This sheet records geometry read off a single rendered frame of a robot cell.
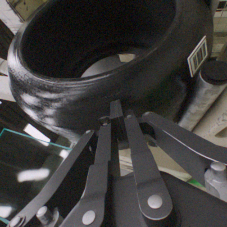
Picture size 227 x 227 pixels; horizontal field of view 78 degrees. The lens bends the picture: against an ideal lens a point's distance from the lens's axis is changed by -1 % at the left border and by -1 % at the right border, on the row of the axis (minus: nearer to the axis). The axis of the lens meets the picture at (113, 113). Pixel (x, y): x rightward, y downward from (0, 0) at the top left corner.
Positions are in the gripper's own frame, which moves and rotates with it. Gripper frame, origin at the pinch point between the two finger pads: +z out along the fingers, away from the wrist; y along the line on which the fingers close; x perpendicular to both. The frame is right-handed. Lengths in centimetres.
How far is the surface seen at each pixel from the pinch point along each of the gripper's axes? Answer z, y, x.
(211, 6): 24.4, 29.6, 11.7
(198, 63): 8.8, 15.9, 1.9
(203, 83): 4.9, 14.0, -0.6
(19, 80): 13.7, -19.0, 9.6
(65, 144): 899, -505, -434
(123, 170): 52, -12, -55
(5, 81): 78, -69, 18
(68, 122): 6.9, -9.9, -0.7
